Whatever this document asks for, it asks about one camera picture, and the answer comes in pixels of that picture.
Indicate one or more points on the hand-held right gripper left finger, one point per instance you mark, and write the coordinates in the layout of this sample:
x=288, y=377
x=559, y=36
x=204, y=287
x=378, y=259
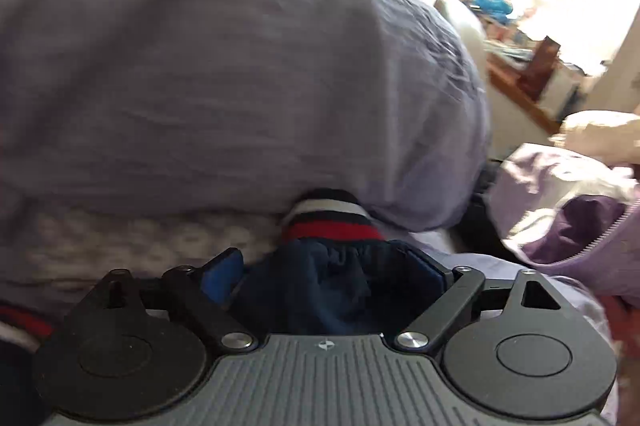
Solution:
x=220, y=278

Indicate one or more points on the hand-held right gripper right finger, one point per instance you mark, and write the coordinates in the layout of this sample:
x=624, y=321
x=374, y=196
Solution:
x=427, y=273

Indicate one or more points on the navy and white jacket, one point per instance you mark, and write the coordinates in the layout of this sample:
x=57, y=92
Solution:
x=325, y=286

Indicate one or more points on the lavender zip jacket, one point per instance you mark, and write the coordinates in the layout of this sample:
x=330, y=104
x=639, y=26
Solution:
x=575, y=226

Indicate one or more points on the wooden desk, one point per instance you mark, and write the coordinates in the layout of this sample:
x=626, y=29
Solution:
x=525, y=103

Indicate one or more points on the purple floral duvet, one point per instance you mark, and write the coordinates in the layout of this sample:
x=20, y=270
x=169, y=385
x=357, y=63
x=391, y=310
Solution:
x=200, y=80

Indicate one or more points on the red cloth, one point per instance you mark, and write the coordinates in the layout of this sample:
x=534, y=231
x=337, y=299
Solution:
x=625, y=321

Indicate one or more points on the cream cloth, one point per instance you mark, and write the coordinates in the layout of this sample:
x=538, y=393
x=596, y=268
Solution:
x=600, y=130

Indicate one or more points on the brown box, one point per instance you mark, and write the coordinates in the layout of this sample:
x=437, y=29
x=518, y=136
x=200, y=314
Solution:
x=545, y=60

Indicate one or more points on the blue toy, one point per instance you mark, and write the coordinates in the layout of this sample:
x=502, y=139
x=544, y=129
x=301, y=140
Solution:
x=492, y=3

